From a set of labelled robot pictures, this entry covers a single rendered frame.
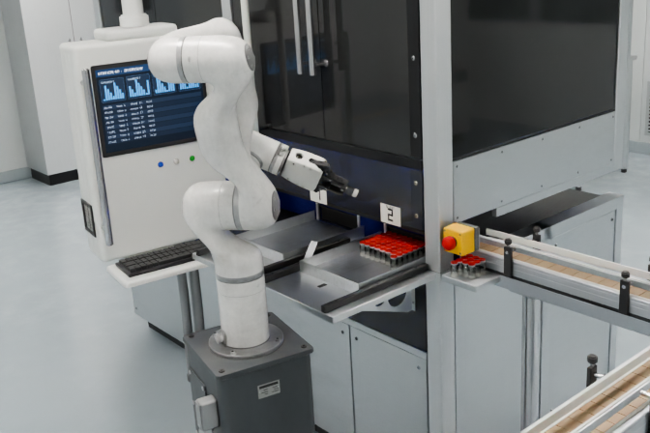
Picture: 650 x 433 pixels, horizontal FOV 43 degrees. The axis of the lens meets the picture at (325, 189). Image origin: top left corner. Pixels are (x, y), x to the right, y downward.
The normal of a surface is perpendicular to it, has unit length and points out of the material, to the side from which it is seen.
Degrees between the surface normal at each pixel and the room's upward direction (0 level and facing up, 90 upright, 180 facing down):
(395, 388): 90
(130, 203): 90
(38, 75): 90
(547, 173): 90
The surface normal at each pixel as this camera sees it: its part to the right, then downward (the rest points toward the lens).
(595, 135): 0.65, 0.18
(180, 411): -0.06, -0.96
